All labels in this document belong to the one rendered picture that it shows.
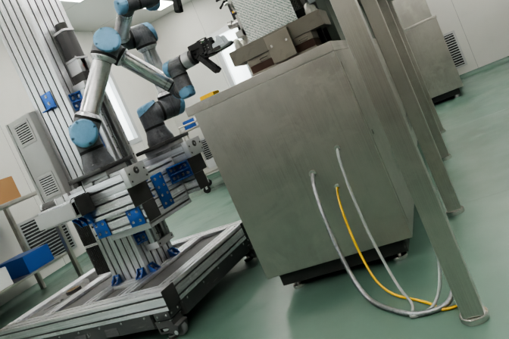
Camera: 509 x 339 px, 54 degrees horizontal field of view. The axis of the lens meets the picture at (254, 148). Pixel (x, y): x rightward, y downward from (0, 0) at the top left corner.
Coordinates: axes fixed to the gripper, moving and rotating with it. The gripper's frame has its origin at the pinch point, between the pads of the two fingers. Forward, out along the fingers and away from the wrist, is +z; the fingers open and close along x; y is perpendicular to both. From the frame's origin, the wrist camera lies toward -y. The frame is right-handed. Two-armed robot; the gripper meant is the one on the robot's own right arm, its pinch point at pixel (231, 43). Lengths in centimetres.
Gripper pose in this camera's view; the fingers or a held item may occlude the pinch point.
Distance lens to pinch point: 227.6
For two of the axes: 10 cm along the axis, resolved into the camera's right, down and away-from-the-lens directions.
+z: 8.6, -3.5, -3.7
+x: 3.1, -2.1, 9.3
